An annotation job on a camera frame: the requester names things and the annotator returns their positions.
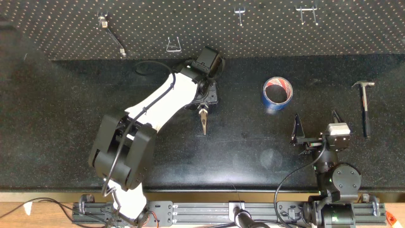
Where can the black pegboard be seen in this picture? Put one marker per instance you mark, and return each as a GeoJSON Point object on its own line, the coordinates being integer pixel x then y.
{"type": "Point", "coordinates": [253, 35]}

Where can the metal hook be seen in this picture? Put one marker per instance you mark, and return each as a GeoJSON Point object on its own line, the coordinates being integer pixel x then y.
{"type": "Point", "coordinates": [240, 12]}
{"type": "Point", "coordinates": [306, 9]}
{"type": "Point", "coordinates": [173, 50]}
{"type": "Point", "coordinates": [102, 14]}

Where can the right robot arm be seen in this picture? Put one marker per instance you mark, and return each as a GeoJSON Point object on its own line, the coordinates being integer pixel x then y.
{"type": "Point", "coordinates": [345, 180]}

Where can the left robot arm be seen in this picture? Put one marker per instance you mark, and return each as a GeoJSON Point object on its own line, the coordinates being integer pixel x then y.
{"type": "Point", "coordinates": [171, 98]}

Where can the roll of blue tape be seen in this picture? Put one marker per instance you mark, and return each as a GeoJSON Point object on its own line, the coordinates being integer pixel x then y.
{"type": "Point", "coordinates": [269, 102]}

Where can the hammer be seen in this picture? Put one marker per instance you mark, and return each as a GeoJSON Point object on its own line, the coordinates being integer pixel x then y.
{"type": "Point", "coordinates": [364, 104]}

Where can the wrench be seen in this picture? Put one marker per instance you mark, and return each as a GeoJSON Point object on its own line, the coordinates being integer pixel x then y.
{"type": "Point", "coordinates": [114, 38]}

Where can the pliers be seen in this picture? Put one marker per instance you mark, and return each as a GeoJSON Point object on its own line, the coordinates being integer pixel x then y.
{"type": "Point", "coordinates": [203, 122]}

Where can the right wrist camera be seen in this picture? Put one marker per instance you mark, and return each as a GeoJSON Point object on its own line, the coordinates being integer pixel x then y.
{"type": "Point", "coordinates": [338, 129]}

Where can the orange and white tool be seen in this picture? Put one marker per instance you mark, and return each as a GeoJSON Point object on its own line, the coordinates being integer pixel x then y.
{"type": "Point", "coordinates": [391, 219]}

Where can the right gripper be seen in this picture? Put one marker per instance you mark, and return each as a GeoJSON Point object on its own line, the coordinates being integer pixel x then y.
{"type": "Point", "coordinates": [311, 141]}

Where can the white tape piece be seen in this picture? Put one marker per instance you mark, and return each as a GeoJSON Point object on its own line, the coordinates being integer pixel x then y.
{"type": "Point", "coordinates": [28, 207]}

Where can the mounting rail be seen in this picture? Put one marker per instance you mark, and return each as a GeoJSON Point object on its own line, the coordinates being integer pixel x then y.
{"type": "Point", "coordinates": [202, 213]}

